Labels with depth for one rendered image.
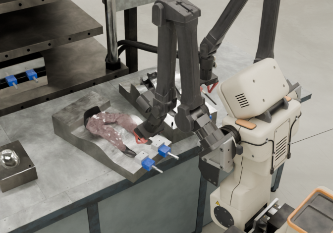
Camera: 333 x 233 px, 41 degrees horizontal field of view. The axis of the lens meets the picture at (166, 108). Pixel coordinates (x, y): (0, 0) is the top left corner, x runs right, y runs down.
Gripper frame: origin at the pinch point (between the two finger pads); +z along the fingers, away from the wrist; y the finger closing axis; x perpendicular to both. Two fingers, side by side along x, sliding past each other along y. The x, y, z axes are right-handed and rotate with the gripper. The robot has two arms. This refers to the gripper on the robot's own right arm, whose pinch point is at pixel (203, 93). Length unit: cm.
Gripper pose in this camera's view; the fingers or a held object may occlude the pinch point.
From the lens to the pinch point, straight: 204.8
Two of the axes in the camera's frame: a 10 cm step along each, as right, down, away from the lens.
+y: -8.2, 3.2, -4.7
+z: -0.3, 8.0, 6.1
